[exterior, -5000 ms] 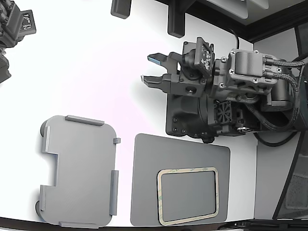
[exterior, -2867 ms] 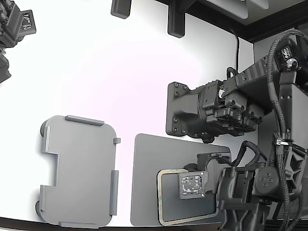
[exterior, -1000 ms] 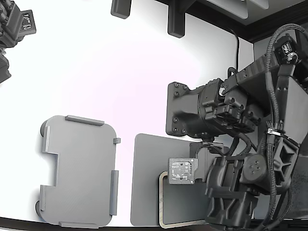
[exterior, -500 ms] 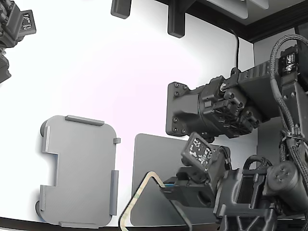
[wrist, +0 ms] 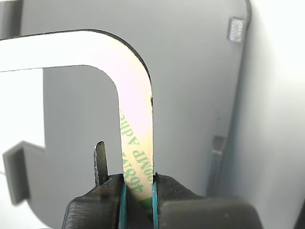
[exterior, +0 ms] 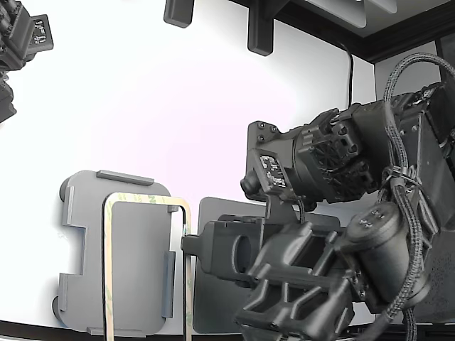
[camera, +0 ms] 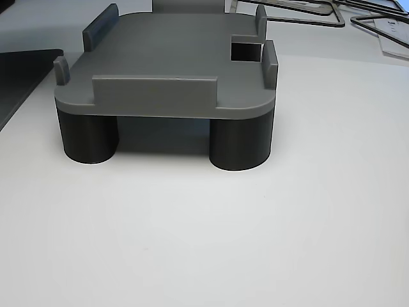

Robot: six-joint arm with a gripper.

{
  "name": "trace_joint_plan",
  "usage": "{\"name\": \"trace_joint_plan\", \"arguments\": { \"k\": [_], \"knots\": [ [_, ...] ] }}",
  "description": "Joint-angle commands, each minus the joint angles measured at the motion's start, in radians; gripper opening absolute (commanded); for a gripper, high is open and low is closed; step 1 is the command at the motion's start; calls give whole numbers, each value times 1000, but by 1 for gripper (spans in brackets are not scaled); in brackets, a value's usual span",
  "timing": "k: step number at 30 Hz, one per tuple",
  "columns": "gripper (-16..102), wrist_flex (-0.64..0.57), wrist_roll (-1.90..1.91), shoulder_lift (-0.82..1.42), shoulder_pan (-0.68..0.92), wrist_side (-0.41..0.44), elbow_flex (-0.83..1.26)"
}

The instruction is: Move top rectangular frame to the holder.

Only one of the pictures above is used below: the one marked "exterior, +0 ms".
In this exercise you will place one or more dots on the tan rectangular frame black edge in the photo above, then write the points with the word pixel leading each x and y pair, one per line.
pixel 142 198

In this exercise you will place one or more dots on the dark grey flat base plate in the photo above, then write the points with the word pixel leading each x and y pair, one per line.
pixel 213 210

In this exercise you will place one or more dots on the black six-joint robot arm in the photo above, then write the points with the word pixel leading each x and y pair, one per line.
pixel 419 149

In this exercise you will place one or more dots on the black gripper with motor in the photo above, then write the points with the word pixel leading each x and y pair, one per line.
pixel 305 263

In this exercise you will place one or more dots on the grey holder platform black legs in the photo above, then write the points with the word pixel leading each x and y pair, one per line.
pixel 135 248

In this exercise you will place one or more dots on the black camera with white label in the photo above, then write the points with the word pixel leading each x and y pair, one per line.
pixel 273 174
pixel 41 32

